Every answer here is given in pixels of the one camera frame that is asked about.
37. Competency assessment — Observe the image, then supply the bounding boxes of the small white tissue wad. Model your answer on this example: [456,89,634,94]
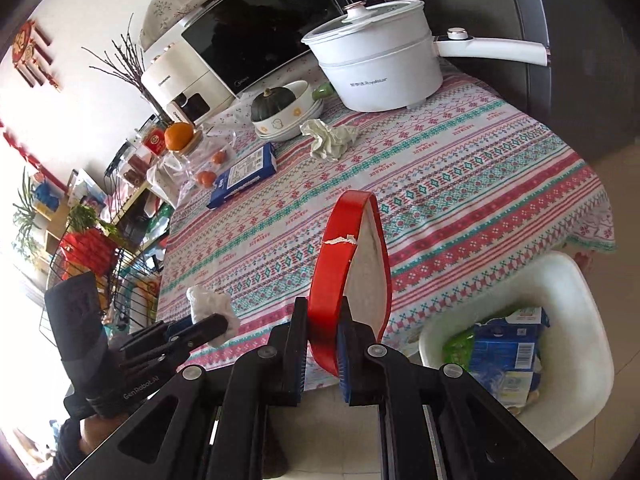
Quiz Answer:
[186,285,241,348]

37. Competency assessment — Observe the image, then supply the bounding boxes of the torn blue carton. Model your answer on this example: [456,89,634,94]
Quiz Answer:
[468,307,550,413]

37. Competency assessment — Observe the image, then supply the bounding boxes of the blue rectangular box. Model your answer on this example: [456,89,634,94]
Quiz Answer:
[207,142,277,209]

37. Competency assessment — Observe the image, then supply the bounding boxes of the cream paper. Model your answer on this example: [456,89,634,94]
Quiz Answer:
[300,119,359,162]

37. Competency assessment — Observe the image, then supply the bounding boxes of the white plastic trash bin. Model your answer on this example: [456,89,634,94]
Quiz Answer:
[419,252,614,450]

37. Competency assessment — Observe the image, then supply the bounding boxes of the person's left hand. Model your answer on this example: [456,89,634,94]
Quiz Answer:
[78,414,128,455]

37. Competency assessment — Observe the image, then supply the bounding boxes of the green snack wrapper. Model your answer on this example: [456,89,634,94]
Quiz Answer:
[442,326,474,370]

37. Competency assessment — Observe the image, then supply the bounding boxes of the orange fruit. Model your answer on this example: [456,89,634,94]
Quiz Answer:
[164,122,194,152]

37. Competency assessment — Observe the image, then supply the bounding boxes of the dark green squash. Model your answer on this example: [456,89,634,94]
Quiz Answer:
[250,87,296,122]

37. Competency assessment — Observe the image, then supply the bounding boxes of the patterned tablecloth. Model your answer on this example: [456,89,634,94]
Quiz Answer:
[157,66,615,368]

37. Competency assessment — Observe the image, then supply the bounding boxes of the cream air fryer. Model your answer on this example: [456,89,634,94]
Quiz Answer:
[141,40,235,127]

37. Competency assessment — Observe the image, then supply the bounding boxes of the dried twig bundle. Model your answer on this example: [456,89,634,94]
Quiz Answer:
[82,15,172,127]

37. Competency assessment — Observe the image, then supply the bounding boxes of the black microwave oven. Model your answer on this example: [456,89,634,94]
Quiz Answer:
[182,0,387,96]

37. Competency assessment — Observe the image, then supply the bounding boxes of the white electric cooking pot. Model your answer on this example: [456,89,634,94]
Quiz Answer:
[303,0,550,113]

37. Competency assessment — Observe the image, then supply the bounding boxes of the grey refrigerator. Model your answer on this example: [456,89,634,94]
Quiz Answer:
[423,0,639,162]

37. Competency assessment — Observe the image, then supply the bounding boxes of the wire basket rack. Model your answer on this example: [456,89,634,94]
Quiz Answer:
[47,228,160,336]

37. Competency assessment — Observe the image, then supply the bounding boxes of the white bowl with green handle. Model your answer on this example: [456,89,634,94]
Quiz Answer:
[251,80,335,142]

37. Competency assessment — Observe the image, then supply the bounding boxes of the red wall ornament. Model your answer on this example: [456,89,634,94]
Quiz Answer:
[11,20,60,90]

